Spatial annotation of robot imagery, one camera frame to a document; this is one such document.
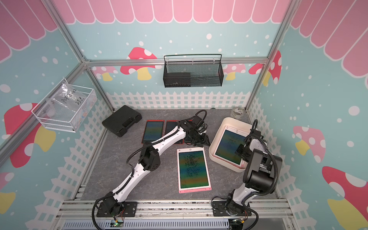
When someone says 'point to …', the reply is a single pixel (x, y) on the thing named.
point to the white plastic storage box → (233, 123)
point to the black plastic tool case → (122, 118)
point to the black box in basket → (177, 79)
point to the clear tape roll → (237, 112)
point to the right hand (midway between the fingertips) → (240, 154)
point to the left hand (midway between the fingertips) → (206, 146)
